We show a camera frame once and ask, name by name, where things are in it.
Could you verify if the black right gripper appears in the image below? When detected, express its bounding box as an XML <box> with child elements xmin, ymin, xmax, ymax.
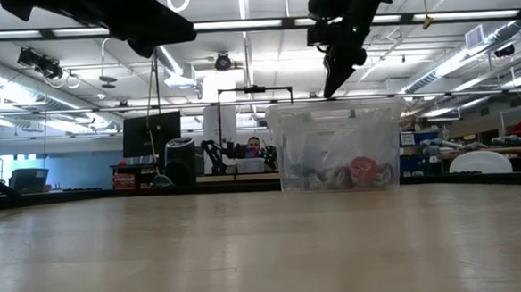
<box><xmin>318</xmin><ymin>0</ymin><xmax>398</xmax><ymax>101</ymax></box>

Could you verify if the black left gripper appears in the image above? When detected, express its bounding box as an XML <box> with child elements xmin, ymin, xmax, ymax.
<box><xmin>33</xmin><ymin>0</ymin><xmax>199</xmax><ymax>65</ymax></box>

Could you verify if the clear plastic bin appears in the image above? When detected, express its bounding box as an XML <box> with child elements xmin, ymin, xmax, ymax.
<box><xmin>265</xmin><ymin>106</ymin><xmax>410</xmax><ymax>196</ymax></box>

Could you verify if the crinkled clear wrapper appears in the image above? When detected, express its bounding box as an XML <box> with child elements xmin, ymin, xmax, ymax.
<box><xmin>285</xmin><ymin>123</ymin><xmax>398</xmax><ymax>193</ymax></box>

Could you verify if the red round object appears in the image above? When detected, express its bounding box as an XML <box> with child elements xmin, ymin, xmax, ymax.
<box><xmin>349</xmin><ymin>155</ymin><xmax>377</xmax><ymax>187</ymax></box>

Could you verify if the person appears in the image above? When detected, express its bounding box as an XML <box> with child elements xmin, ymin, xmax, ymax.
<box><xmin>241</xmin><ymin>135</ymin><xmax>267</xmax><ymax>161</ymax></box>

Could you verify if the black monitor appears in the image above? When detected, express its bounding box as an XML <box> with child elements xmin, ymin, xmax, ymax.
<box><xmin>120</xmin><ymin>110</ymin><xmax>184</xmax><ymax>160</ymax></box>

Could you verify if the white container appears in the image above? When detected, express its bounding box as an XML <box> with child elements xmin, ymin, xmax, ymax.
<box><xmin>236</xmin><ymin>156</ymin><xmax>268</xmax><ymax>176</ymax></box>

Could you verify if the black ceiling device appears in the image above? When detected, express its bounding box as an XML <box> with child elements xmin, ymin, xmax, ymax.
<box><xmin>492</xmin><ymin>42</ymin><xmax>517</xmax><ymax>60</ymax></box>
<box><xmin>16</xmin><ymin>45</ymin><xmax>65</xmax><ymax>83</ymax></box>

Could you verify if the black tower fan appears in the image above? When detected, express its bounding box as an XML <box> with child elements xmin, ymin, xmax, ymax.
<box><xmin>163</xmin><ymin>136</ymin><xmax>198</xmax><ymax>188</ymax></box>

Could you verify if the red boxes stack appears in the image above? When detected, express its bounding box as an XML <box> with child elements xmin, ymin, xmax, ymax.
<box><xmin>111</xmin><ymin>171</ymin><xmax>136</xmax><ymax>192</ymax></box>

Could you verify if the white chair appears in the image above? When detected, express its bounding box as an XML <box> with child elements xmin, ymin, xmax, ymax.
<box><xmin>447</xmin><ymin>149</ymin><xmax>514</xmax><ymax>177</ymax></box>

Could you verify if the grey storage bin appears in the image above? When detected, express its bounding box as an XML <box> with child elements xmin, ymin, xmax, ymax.
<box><xmin>8</xmin><ymin>167</ymin><xmax>51</xmax><ymax>195</ymax></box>

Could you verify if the white cable loop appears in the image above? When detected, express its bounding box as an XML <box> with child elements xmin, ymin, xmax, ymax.
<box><xmin>165</xmin><ymin>0</ymin><xmax>192</xmax><ymax>15</ymax></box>

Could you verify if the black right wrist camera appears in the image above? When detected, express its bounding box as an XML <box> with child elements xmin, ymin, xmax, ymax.
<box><xmin>305</xmin><ymin>15</ymin><xmax>343</xmax><ymax>47</ymax></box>

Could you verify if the black overhead frame beam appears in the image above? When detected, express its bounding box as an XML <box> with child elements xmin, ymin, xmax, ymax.
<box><xmin>0</xmin><ymin>1</ymin><xmax>521</xmax><ymax>48</ymax></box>

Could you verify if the black overhead camera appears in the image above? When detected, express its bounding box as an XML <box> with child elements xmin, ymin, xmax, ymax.
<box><xmin>213</xmin><ymin>52</ymin><xmax>234</xmax><ymax>73</ymax></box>

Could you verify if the yellow hanging cord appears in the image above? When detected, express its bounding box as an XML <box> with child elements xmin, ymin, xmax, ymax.
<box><xmin>420</xmin><ymin>0</ymin><xmax>436</xmax><ymax>31</ymax></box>

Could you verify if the yellow hanging cable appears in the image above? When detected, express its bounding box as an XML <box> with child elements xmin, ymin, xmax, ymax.
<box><xmin>141</xmin><ymin>47</ymin><xmax>165</xmax><ymax>176</ymax></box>

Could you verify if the black table frame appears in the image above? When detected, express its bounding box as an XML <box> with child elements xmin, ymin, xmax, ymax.
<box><xmin>0</xmin><ymin>166</ymin><xmax>521</xmax><ymax>214</ymax></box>

